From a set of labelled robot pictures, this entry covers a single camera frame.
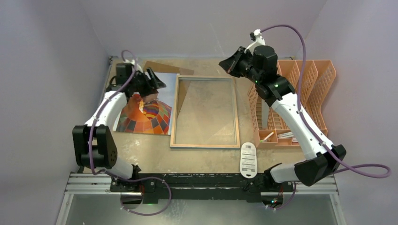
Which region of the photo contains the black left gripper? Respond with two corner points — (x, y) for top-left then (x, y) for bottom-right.
(129, 67), (165, 98)

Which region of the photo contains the hot air balloon photo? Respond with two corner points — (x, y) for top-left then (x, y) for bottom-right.
(113, 72), (179, 135)

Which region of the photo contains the blue wooden picture frame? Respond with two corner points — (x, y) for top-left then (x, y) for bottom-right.
(170, 75), (240, 149)

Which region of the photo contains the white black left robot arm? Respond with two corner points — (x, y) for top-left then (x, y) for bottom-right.
(72, 61), (166, 192)

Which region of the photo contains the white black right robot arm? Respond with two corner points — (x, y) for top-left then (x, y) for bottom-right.
(219, 45), (346, 191)

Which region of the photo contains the brown cardboard backing board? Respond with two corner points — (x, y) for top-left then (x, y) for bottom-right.
(143, 61), (194, 75)

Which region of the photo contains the orange plastic file organizer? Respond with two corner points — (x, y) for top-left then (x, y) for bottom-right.
(248, 60), (336, 149)

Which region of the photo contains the white marker pen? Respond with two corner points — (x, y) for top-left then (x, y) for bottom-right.
(260, 131), (274, 143)

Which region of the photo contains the small red white box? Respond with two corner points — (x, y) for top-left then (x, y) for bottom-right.
(277, 132), (295, 139)

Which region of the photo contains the white labelled remote tag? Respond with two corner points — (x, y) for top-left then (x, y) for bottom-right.
(239, 142), (258, 179)

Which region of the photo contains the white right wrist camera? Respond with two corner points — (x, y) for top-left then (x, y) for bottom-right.
(247, 29), (266, 53)

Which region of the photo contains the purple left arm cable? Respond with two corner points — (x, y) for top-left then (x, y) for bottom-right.
(88, 49), (172, 216)

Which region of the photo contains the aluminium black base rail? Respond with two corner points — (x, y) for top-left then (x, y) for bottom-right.
(64, 173), (338, 204)

